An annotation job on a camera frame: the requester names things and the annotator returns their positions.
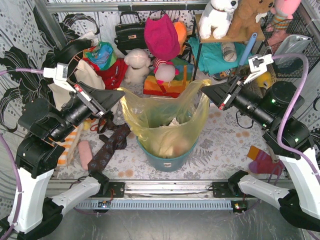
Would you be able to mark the orange checkered towel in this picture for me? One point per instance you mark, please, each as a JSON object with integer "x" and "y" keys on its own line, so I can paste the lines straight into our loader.
{"x": 70, "y": 144}

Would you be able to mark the teal folded cloth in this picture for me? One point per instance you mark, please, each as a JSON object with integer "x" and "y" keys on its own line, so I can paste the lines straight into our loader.
{"x": 211, "y": 58}

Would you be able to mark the yellow plastic trash bag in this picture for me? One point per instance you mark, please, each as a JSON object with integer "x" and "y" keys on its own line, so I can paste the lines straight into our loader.
{"x": 145, "y": 116}

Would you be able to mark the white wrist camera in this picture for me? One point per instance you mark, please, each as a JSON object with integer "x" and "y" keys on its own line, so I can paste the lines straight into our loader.
{"x": 258, "y": 66}
{"x": 59, "y": 74}

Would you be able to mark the orange plush toy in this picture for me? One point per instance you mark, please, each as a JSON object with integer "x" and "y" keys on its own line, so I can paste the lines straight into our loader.
{"x": 181, "y": 31}

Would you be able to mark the black wire basket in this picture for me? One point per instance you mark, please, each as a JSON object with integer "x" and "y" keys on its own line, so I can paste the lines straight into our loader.
{"x": 292, "y": 67}

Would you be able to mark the red cloth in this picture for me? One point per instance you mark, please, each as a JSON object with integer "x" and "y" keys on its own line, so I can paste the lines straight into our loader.
{"x": 113, "y": 76}

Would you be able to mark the white husky plush dog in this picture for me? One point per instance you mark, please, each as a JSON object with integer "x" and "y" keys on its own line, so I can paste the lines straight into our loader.
{"x": 216, "y": 18}

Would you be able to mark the pink plush toy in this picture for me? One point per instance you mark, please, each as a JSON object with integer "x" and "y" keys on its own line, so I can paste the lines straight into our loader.
{"x": 282, "y": 11}

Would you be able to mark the striped colorful sock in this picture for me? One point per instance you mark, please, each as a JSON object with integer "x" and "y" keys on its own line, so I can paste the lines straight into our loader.
{"x": 262, "y": 162}

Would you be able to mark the silver foil pouch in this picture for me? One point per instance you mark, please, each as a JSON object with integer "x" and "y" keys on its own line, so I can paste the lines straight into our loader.
{"x": 294, "y": 43}

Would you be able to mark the black wide-brim hat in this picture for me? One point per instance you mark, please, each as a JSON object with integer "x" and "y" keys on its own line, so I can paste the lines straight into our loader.
{"x": 72, "y": 53}

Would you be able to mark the cream plush lamb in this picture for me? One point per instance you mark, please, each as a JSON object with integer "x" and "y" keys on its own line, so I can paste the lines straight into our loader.
{"x": 138, "y": 62}

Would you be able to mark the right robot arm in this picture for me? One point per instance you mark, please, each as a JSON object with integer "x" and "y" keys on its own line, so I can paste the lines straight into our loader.
{"x": 289, "y": 139}

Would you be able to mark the blue floor squeegee mop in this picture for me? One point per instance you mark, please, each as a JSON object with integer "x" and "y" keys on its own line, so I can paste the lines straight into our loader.
{"x": 246, "y": 52}

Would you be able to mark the teal plastic trash bin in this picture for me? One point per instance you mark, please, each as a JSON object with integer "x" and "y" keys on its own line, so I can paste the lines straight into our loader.
{"x": 167, "y": 164}

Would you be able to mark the rainbow striped bag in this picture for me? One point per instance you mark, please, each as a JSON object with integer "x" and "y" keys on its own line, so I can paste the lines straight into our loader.
{"x": 176, "y": 86}

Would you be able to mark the wooden shelf with black frame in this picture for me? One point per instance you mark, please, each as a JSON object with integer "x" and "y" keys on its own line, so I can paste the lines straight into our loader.
{"x": 242, "y": 37}

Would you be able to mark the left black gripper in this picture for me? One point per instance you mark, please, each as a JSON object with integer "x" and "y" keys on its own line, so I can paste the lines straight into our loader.
{"x": 90, "y": 103}

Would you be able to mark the white storage box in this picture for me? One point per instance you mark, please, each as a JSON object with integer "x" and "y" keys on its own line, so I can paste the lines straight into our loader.
{"x": 214, "y": 81}

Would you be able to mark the colorful tie-dye cloth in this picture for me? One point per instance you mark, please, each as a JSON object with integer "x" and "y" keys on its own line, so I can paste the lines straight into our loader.
{"x": 100, "y": 57}

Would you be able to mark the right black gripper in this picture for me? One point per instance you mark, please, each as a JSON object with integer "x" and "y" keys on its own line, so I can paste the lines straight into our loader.
{"x": 230, "y": 93}

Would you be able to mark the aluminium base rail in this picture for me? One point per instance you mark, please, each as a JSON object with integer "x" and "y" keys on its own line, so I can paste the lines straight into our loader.
{"x": 158, "y": 189}

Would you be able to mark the black leather handbag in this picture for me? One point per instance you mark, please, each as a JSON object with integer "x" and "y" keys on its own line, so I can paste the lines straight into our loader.
{"x": 130, "y": 36}

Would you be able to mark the brown floral necktie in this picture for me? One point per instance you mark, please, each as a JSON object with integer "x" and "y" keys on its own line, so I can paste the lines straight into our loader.
{"x": 117, "y": 141}

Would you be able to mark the magenta fabric bag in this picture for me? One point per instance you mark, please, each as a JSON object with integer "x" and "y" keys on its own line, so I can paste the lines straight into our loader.
{"x": 161, "y": 38}

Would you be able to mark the yellow plush duck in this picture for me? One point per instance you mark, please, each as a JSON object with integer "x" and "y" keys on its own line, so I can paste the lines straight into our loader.
{"x": 264, "y": 80}

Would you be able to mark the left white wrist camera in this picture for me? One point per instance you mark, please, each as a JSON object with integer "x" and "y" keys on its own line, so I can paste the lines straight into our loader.
{"x": 59, "y": 74}

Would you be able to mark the pink white plush doll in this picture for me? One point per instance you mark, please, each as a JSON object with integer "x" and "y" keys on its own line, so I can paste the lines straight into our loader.
{"x": 164, "y": 71}

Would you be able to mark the grey patterned sock roll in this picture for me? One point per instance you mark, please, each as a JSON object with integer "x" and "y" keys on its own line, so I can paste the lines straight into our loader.
{"x": 229, "y": 51}

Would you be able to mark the crumpled white paper trash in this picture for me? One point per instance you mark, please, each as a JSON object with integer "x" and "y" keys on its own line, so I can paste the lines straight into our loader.
{"x": 173, "y": 122}

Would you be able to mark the cream canvas tote bag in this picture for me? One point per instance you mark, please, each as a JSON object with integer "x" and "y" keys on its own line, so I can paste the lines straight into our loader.
{"x": 83, "y": 73}

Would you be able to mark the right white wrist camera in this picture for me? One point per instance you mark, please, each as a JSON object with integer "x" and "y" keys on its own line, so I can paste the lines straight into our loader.
{"x": 258, "y": 66}

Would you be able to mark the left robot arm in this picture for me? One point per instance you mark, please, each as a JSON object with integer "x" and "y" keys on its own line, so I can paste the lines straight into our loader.
{"x": 33, "y": 214}

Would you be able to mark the brown teddy bear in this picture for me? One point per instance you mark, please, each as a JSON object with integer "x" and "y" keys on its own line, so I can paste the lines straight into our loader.
{"x": 248, "y": 16}

